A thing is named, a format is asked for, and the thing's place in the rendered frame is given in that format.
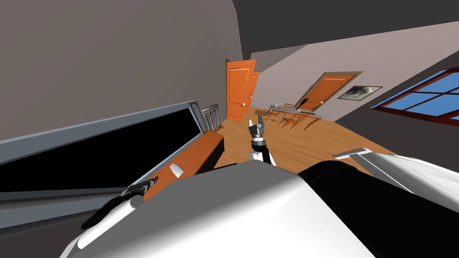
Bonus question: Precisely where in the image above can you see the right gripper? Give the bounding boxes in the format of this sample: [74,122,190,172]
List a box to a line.
[248,115,266,137]

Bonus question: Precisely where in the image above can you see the orange door brown frame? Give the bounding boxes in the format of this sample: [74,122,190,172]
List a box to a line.
[294,71,364,112]

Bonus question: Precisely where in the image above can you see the white radiator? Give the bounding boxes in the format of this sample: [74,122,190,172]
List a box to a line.
[199,103,221,132]

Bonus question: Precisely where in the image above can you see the grey dining table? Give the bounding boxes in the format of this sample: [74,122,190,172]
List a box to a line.
[268,103,323,120]

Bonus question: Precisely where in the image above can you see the orange wooden sideboard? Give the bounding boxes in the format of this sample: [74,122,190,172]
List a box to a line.
[143,130,225,202]

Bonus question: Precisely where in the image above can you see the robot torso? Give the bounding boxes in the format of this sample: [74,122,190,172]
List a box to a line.
[59,159,377,258]

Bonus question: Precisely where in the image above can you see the large orange door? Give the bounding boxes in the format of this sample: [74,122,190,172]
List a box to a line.
[226,59,257,123]

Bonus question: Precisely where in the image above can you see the framed wall picture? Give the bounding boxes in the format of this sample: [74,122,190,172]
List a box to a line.
[337,85,383,102]

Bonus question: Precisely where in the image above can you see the red framed window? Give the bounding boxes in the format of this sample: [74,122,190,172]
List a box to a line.
[371,67,459,128]

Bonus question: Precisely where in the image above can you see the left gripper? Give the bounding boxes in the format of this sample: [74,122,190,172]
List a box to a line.
[121,176,159,198]

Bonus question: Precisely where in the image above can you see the black television grey frame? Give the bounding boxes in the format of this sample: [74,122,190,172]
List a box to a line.
[0,100,208,238]

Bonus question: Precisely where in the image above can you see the wooden chair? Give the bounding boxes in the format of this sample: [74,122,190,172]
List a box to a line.
[280,112,307,130]
[264,107,287,124]

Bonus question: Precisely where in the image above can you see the narrow orange door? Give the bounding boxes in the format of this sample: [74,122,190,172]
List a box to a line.
[247,71,261,109]

